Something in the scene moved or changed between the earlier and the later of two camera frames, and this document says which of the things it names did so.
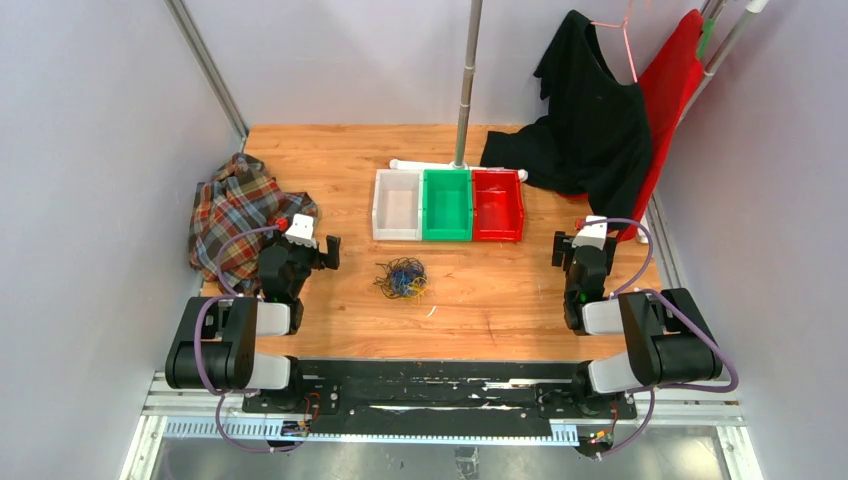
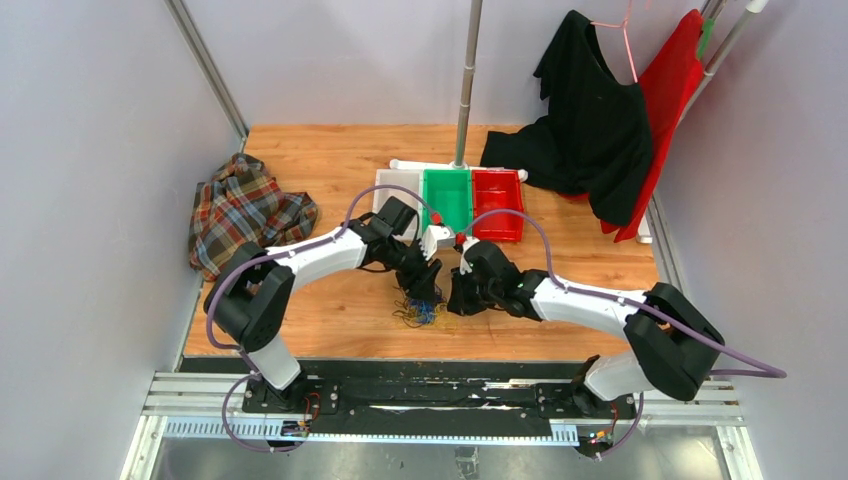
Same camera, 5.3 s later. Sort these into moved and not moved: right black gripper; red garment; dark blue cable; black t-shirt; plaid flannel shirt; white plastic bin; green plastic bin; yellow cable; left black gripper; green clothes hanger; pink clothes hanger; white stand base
Moved: left black gripper; right black gripper; yellow cable; dark blue cable
Not moved: white stand base; green plastic bin; white plastic bin; green clothes hanger; plaid flannel shirt; black t-shirt; red garment; pink clothes hanger
